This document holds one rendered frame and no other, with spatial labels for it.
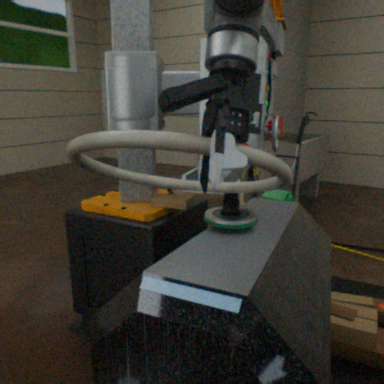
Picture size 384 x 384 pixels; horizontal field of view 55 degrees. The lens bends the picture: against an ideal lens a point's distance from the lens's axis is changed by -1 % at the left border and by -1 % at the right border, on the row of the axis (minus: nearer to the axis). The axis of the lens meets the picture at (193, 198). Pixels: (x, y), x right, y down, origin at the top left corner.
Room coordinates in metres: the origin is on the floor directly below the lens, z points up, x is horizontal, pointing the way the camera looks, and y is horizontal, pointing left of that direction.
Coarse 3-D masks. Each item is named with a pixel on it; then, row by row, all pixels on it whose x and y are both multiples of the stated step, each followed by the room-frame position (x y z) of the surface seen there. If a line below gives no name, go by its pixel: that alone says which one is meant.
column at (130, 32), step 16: (112, 0) 1.97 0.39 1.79; (128, 0) 1.97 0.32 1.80; (144, 0) 1.97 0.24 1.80; (112, 16) 1.96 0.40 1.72; (128, 16) 1.97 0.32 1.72; (144, 16) 1.97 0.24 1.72; (112, 32) 1.97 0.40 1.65; (128, 32) 1.97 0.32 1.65; (144, 32) 1.97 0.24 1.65; (112, 48) 1.97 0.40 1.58; (128, 48) 1.97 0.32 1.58; (144, 48) 1.97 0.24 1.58; (128, 160) 1.97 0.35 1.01; (144, 160) 1.97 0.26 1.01; (128, 192) 1.97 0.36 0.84; (144, 192) 1.97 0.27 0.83
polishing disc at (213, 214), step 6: (210, 210) 1.50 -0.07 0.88; (216, 210) 1.50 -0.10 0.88; (240, 210) 1.49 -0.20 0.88; (246, 210) 1.50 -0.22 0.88; (252, 210) 1.49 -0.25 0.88; (210, 216) 1.41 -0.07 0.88; (216, 216) 1.41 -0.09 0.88; (222, 216) 1.41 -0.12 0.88; (240, 216) 1.41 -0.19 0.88; (246, 216) 1.41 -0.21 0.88; (252, 216) 1.41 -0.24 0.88; (216, 222) 1.37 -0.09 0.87; (222, 222) 1.35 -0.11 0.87; (228, 222) 1.35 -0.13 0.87; (234, 222) 1.35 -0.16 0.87; (240, 222) 1.35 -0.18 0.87; (246, 222) 1.36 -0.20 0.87
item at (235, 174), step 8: (240, 168) 1.27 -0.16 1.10; (184, 176) 1.03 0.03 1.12; (192, 176) 1.09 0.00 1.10; (224, 176) 1.02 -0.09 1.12; (232, 176) 1.12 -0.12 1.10; (240, 176) 1.28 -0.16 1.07; (184, 192) 1.03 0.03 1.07; (192, 192) 1.02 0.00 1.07; (200, 192) 1.02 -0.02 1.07; (208, 192) 1.01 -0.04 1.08
